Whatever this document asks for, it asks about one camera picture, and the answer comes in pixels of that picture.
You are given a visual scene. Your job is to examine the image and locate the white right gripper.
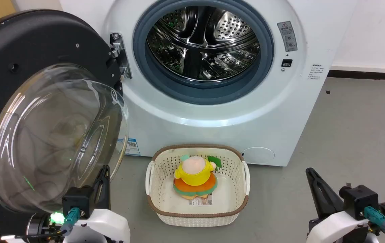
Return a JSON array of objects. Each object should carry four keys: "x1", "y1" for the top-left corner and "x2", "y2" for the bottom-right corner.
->
[{"x1": 306, "y1": 168, "x2": 371, "y2": 243}]

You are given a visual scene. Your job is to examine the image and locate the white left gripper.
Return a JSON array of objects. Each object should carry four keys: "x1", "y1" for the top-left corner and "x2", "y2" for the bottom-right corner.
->
[{"x1": 62, "y1": 165, "x2": 131, "y2": 243}]

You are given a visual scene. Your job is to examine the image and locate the black round glass washer door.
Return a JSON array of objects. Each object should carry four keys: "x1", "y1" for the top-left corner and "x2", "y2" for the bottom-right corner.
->
[{"x1": 0, "y1": 9, "x2": 129, "y2": 237}]

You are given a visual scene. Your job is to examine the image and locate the white front-load washing machine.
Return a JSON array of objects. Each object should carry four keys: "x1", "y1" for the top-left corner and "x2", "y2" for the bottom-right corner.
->
[{"x1": 59, "y1": 0, "x2": 358, "y2": 167}]

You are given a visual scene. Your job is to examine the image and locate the blue energy label sticker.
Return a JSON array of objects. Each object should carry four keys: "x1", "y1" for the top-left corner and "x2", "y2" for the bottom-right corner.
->
[{"x1": 125, "y1": 138, "x2": 141, "y2": 156}]

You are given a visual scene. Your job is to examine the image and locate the round white filter cover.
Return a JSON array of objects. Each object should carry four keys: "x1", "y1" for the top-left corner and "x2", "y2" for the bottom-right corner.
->
[{"x1": 242, "y1": 147, "x2": 275, "y2": 165}]

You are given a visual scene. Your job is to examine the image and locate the cream plastic laundry basket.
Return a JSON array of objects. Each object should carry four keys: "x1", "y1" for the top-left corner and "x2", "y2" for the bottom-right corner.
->
[{"x1": 145, "y1": 144, "x2": 251, "y2": 227}]

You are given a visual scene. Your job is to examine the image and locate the yellow orange plush doll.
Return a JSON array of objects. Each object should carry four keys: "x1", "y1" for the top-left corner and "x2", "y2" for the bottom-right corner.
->
[{"x1": 173, "y1": 155, "x2": 222, "y2": 200}]

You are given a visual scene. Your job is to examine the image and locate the white doll tag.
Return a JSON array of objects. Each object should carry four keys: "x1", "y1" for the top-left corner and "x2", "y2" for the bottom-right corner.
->
[{"x1": 188, "y1": 195, "x2": 213, "y2": 206}]

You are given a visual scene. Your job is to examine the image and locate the white text label sticker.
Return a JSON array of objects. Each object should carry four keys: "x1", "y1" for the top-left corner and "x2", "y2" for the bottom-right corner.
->
[{"x1": 307, "y1": 63, "x2": 322, "y2": 81}]

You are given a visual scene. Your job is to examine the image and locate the grey warning sticker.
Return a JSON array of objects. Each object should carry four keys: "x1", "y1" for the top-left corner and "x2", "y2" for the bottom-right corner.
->
[{"x1": 277, "y1": 21, "x2": 298, "y2": 52}]

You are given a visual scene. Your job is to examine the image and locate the steel perforated washer drum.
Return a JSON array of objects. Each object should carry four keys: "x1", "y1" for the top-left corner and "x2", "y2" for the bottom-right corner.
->
[{"x1": 146, "y1": 5, "x2": 261, "y2": 82}]

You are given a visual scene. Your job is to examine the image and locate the teal-plug left gripper cable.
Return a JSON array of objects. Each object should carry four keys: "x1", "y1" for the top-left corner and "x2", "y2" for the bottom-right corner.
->
[{"x1": 14, "y1": 207, "x2": 81, "y2": 239}]

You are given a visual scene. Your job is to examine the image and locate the dark wall baseboard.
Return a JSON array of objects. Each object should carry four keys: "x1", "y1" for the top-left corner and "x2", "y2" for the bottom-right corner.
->
[{"x1": 327, "y1": 70, "x2": 385, "y2": 81}]

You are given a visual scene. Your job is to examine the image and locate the metal door hinge bracket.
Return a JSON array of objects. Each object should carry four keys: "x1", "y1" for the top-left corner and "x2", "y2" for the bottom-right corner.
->
[{"x1": 110, "y1": 33, "x2": 132, "y2": 80}]

